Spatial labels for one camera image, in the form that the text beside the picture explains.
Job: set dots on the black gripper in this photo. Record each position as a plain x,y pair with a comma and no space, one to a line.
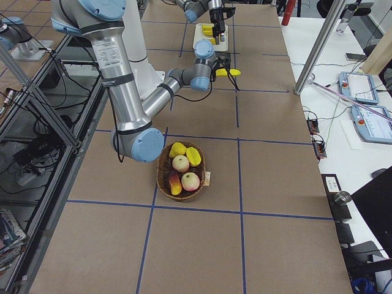
225,59
217,25

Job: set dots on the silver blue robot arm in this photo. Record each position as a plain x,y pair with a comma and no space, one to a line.
137,92
193,10

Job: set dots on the white basket tag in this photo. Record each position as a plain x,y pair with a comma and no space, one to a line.
206,178

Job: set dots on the brown wicker basket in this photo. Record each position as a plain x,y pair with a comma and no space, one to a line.
164,167

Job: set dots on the cream bear print tray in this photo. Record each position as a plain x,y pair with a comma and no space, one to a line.
198,35

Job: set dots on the red fire extinguisher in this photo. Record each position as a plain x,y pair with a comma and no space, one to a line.
290,5

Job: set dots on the yellow lemon fruit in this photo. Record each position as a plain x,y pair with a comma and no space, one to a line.
177,148

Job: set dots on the orange yellow mango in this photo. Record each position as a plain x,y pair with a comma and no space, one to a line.
174,183

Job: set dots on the far teach pendant tablet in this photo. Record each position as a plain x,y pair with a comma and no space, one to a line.
358,87

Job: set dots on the teach pendant tablet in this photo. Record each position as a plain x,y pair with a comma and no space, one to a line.
370,124
358,87

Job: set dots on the near teach pendant tablet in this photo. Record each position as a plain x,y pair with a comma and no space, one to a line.
370,124

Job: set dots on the aluminium frame post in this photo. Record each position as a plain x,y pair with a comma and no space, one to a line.
325,32

